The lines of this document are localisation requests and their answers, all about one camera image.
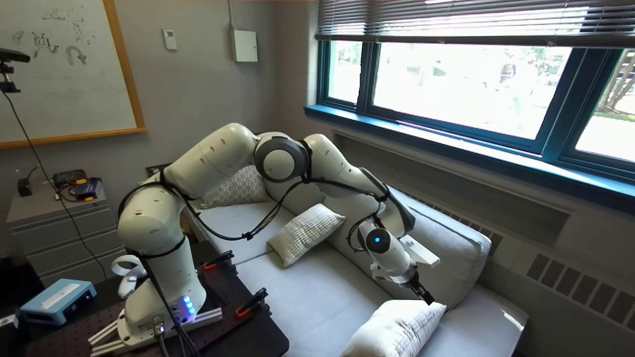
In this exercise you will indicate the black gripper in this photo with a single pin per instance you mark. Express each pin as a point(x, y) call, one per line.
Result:
point(407, 278)

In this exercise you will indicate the cream pleated pillow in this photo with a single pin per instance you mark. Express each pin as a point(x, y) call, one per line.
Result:
point(305, 233)
point(397, 330)

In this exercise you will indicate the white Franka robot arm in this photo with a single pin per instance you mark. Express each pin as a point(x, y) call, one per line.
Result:
point(210, 155)

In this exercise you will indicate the grey fabric sofa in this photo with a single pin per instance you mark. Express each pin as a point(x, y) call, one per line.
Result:
point(456, 250)

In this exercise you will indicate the dark heater vent grille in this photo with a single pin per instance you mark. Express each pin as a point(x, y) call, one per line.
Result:
point(581, 290)

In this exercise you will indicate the black robot table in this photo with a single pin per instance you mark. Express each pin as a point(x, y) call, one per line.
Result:
point(250, 334)

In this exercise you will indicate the grey lattice patterned pillow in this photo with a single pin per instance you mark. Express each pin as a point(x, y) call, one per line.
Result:
point(238, 189)

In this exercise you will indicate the silver base mounting plate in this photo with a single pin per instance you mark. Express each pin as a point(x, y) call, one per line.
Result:
point(198, 318)

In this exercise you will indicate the wide blue framed window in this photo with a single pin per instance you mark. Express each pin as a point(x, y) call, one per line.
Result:
point(367, 72)

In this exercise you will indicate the grey window blinds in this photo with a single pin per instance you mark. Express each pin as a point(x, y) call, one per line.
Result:
point(462, 20)

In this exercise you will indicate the white VR controller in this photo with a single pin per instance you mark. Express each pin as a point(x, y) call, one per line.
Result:
point(125, 286)

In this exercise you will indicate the orange and blue device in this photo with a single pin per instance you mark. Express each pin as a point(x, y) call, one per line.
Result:
point(81, 189)

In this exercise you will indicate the light blue box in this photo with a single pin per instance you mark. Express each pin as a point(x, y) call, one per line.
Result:
point(55, 300)

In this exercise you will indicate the grey drawer cabinet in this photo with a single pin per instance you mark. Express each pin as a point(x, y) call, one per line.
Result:
point(51, 244)

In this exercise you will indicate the wood framed whiteboard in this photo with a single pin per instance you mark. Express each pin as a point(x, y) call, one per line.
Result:
point(65, 86)

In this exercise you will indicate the small black desk gadget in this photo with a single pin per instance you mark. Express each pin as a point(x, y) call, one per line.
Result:
point(24, 187)

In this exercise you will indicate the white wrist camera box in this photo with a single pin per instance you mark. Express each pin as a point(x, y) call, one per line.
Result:
point(421, 250)

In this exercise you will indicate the white wall box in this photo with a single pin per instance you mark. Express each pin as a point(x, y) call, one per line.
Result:
point(244, 46)

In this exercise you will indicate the white wall thermostat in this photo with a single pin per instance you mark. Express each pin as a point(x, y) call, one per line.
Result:
point(169, 38)

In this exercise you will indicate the black camera on stand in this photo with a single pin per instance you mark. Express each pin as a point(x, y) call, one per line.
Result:
point(12, 56)

